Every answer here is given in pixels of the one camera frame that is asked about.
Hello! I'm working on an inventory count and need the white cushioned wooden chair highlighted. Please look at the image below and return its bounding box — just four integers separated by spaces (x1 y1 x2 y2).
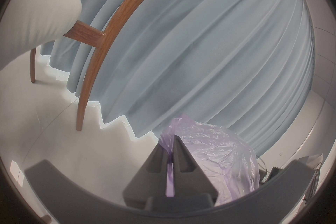
0 0 279 131

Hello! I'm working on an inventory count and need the purple plastic bag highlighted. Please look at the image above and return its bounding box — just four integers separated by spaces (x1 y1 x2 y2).
157 113 260 205

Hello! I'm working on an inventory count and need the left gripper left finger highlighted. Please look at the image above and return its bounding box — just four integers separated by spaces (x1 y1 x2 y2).
123 143 171 209

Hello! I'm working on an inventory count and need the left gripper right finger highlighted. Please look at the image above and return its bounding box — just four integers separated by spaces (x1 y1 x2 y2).
172 135 219 208

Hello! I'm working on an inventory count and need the pale blue curtain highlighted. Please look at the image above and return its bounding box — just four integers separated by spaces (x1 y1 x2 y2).
34 0 315 158

